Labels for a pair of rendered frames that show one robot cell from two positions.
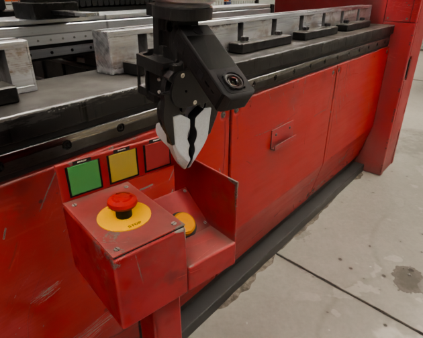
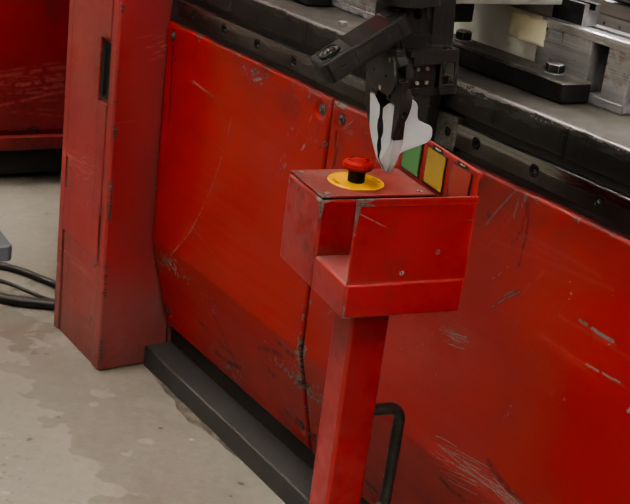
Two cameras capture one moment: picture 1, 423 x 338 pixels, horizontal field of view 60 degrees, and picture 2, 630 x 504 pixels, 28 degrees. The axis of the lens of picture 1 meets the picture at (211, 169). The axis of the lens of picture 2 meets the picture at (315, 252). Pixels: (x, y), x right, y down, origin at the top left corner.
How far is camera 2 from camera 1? 156 cm
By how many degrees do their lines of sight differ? 93
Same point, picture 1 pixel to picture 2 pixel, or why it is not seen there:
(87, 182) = (411, 161)
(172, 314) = (340, 354)
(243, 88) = (322, 59)
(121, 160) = (434, 162)
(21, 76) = (612, 87)
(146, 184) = (604, 331)
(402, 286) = not seen: outside the picture
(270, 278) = not seen: outside the picture
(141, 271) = (295, 207)
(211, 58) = (354, 34)
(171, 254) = (309, 217)
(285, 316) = not seen: outside the picture
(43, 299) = (448, 340)
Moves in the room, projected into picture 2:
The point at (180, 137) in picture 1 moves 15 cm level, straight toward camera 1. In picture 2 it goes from (373, 120) to (249, 99)
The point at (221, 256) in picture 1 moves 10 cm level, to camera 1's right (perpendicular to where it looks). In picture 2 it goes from (334, 284) to (309, 314)
